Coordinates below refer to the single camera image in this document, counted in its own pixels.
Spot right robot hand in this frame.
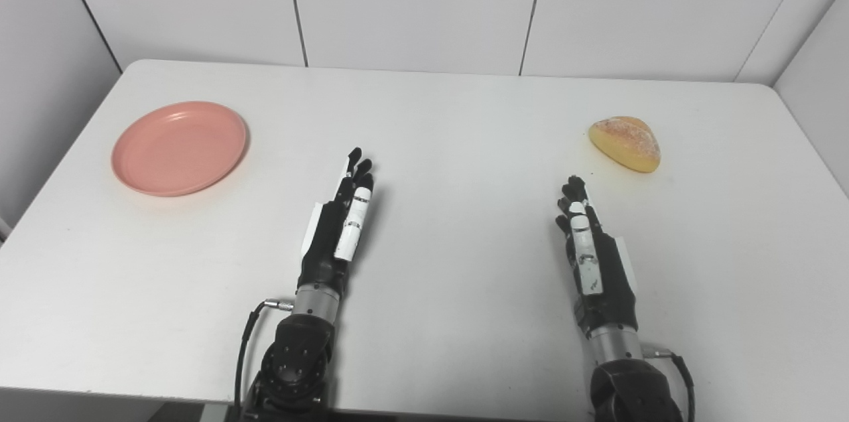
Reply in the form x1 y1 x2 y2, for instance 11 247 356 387
556 175 639 337

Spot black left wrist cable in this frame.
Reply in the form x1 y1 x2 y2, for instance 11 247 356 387
232 299 294 420

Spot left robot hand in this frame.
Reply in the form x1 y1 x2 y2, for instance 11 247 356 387
296 147 375 297

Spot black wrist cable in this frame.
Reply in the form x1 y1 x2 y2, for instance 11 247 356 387
232 299 294 420
643 346 697 422

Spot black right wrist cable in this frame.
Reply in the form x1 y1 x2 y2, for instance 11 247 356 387
643 346 697 422

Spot bread roll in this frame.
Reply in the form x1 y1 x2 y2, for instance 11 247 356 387
588 116 662 174

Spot pink plate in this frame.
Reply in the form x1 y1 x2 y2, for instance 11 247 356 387
111 101 248 198

